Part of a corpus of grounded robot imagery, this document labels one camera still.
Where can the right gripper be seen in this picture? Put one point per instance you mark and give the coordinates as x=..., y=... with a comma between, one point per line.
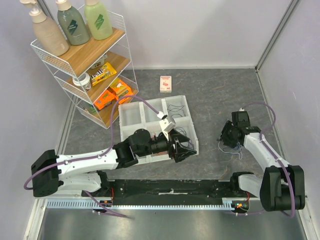
x=225, y=135

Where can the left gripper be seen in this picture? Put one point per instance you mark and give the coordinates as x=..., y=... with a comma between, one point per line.
x=179, y=154

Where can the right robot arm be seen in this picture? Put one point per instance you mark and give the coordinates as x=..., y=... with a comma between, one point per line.
x=282, y=187

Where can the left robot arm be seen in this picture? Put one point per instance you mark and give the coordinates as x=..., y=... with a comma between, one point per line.
x=52, y=173

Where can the white compartment tray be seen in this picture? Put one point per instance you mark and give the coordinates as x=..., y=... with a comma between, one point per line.
x=136, y=115

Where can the white sponge box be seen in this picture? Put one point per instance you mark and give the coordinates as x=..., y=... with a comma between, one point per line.
x=165, y=84

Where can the orange yellow snack box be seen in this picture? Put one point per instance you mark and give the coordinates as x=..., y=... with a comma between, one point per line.
x=120, y=89

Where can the yellow candy bag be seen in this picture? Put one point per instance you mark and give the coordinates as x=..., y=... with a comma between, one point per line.
x=105, y=72

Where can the white tub on shelf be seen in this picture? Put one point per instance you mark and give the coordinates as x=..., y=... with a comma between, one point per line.
x=100, y=62

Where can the white paper cup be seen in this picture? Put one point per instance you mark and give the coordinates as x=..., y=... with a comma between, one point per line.
x=83, y=81

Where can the light green pump bottle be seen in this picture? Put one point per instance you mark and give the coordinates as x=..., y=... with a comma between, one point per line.
x=97, y=19

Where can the beige pump bottle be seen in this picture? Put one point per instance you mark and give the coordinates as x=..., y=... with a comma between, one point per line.
x=46, y=30

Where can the dark green pump bottle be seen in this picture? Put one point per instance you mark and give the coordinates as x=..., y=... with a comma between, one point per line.
x=72, y=23

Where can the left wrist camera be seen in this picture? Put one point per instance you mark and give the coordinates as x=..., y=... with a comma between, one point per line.
x=167, y=124

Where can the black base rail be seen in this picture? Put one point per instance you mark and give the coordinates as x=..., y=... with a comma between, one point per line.
x=169, y=191

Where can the white wire shelf rack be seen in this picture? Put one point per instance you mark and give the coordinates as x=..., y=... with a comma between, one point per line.
x=80, y=59

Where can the slotted cable duct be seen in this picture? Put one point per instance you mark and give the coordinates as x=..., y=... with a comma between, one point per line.
x=226, y=205

